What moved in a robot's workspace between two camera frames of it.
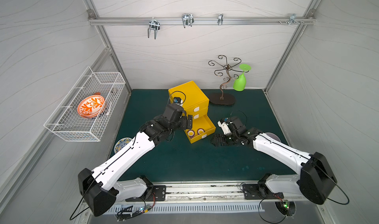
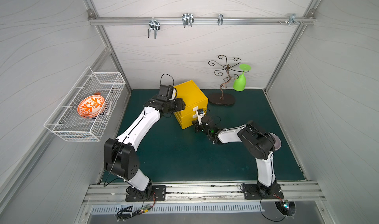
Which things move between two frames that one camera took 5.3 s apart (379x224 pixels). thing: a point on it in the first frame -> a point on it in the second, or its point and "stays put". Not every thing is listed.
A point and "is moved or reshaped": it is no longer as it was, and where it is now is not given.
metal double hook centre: (188, 19) stays put
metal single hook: (220, 19) stays put
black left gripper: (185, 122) -> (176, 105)
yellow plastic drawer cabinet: (196, 103) is moved or reshaped
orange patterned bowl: (91, 106) stays put
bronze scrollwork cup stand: (220, 98) stays put
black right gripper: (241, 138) -> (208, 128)
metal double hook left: (154, 25) stays put
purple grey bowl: (273, 136) stays put
